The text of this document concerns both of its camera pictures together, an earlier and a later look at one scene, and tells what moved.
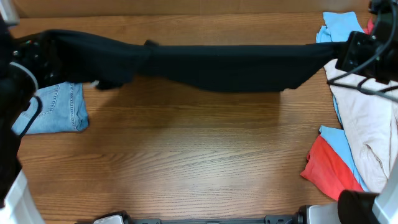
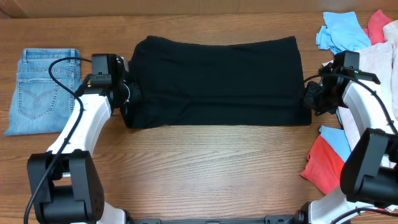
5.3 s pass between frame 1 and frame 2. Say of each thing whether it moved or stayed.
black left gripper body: moved
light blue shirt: stayed
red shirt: stayed
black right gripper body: moved
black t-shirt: moved
